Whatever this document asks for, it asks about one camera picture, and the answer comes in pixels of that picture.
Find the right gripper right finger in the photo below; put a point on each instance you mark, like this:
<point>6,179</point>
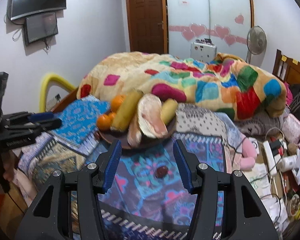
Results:
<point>199,179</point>

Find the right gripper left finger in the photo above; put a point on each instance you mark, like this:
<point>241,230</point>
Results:
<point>94,179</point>

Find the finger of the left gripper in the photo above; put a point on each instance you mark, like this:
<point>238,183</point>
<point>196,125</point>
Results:
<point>38,117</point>
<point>46,125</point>

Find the small tangerine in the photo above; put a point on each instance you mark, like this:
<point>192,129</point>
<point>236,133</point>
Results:
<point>104,122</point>
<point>111,116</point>

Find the small pomelo segment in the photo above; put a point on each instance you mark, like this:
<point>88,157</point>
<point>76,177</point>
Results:
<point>134,134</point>

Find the large pomelo segment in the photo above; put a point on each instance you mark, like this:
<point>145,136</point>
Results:
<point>149,117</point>

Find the yellow foam tube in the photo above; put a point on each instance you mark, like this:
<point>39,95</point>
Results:
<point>52,79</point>

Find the blue patterned cloth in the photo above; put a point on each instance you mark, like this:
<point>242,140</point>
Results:
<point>79,124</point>

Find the dark red jujube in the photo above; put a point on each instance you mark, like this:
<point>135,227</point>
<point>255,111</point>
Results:
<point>161,172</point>

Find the round dark brown plate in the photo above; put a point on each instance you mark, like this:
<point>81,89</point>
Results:
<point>110,136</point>

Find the pink plush toy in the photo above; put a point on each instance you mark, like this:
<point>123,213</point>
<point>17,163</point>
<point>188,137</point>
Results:
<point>249,154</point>

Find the white patterned pillow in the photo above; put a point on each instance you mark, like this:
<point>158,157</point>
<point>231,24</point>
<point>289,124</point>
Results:
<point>198,120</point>

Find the white power strip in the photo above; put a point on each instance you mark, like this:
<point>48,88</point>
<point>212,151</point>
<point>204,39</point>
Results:
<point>270,159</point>

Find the large orange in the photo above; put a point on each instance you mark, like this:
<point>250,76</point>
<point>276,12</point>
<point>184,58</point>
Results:
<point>117,102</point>

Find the white bottle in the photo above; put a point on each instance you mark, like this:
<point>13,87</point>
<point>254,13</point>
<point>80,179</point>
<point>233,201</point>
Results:
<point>288,163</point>

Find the colourful patchwork blanket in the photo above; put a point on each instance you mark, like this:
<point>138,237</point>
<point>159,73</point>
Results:
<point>226,84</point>

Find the white box appliance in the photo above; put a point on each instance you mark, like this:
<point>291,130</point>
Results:
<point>203,50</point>

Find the wooden headboard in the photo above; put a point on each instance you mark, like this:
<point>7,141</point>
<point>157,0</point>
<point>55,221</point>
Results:
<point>286,69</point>

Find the white standing fan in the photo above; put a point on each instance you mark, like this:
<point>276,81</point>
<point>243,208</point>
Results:
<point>256,42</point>

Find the brown wooden door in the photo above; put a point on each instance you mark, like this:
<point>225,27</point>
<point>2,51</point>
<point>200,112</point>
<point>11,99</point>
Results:
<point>146,26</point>

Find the wardrobe with pink hearts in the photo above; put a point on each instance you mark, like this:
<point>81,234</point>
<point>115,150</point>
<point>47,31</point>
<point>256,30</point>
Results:
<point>225,22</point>

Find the small wall monitor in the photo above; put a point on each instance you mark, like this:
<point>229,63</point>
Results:
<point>39,27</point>

